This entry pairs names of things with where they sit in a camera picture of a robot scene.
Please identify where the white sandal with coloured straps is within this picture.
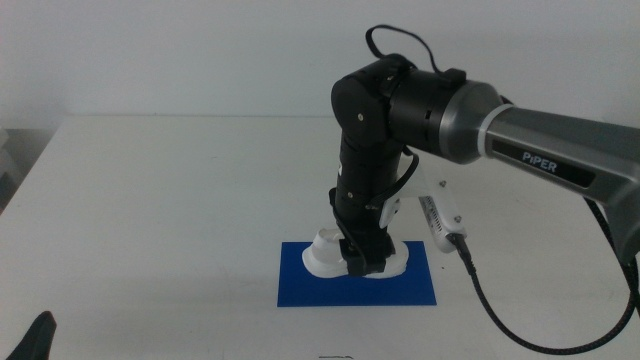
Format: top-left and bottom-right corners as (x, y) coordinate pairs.
(301, 227), (410, 280)

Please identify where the blue rectangular mat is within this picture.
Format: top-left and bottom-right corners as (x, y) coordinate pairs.
(276, 240), (438, 308)

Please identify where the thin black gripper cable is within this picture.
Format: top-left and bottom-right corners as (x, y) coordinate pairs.
(368, 148), (421, 211)

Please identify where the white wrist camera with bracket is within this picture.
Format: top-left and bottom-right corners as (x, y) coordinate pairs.
(378, 162), (469, 254)

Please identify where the black braided camera cable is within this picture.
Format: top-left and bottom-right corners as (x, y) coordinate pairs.
(451, 197), (640, 356)

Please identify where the thin black looped cable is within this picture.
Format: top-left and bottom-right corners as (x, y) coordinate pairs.
(364, 24), (469, 89)

